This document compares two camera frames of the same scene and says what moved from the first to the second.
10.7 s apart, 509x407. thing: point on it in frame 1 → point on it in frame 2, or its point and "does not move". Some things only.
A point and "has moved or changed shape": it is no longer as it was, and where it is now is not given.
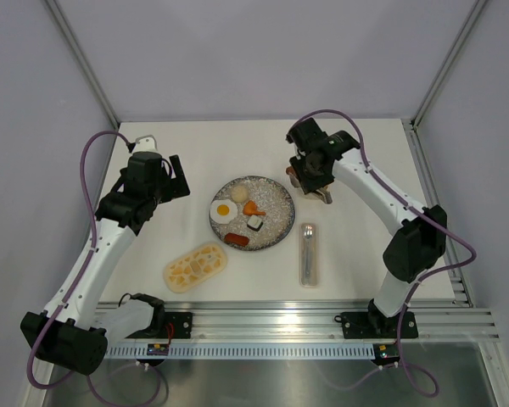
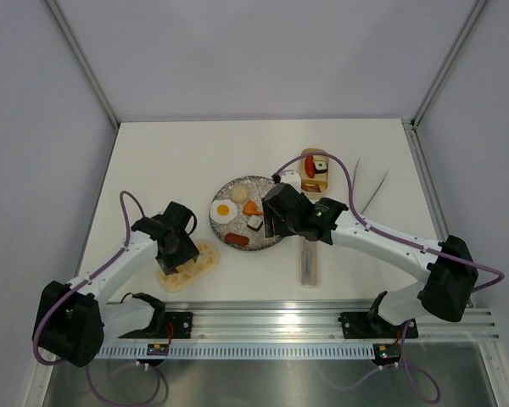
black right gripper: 308,185 → 279,229
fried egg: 223,211 does not move
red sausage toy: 232,237 does not move
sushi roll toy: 254,223 does not move
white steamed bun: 239,193 does not move
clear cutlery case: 309,254 does not move
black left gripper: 176,185 → 188,252
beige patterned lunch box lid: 189,268 has moved or changed shape
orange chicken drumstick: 250,209 does not move
